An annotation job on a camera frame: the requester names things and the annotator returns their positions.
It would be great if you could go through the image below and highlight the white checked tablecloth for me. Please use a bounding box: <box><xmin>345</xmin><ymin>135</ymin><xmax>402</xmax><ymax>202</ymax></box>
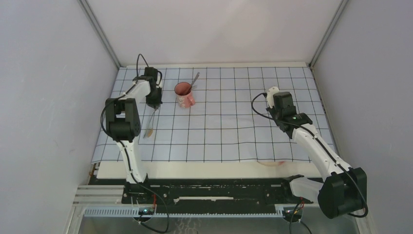
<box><xmin>91</xmin><ymin>67</ymin><xmax>336</xmax><ymax>164</ymax></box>

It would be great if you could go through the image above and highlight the cream pink branch plate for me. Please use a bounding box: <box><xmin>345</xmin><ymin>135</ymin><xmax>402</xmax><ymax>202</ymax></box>
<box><xmin>258</xmin><ymin>161</ymin><xmax>285</xmax><ymax>167</ymax></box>

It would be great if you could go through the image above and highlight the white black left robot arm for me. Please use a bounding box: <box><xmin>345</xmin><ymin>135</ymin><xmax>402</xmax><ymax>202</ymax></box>
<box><xmin>100</xmin><ymin>67</ymin><xmax>163</xmax><ymax>184</ymax></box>

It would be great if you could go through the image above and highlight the pink patterned mug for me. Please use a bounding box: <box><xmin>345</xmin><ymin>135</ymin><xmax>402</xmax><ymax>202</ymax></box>
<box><xmin>174</xmin><ymin>82</ymin><xmax>196</xmax><ymax>108</ymax></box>

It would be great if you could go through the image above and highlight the white slotted cable duct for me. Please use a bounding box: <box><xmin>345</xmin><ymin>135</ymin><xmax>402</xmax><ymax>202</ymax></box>
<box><xmin>83</xmin><ymin>206</ymin><xmax>286</xmax><ymax>218</ymax></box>

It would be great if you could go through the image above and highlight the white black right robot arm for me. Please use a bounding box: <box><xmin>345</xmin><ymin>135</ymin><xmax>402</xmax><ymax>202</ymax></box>
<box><xmin>265</xmin><ymin>87</ymin><xmax>369</xmax><ymax>219</ymax></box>

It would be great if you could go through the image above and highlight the metal cutlery piece in mug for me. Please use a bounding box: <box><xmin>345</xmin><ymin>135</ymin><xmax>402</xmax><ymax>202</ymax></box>
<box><xmin>187</xmin><ymin>72</ymin><xmax>200</xmax><ymax>93</ymax></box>

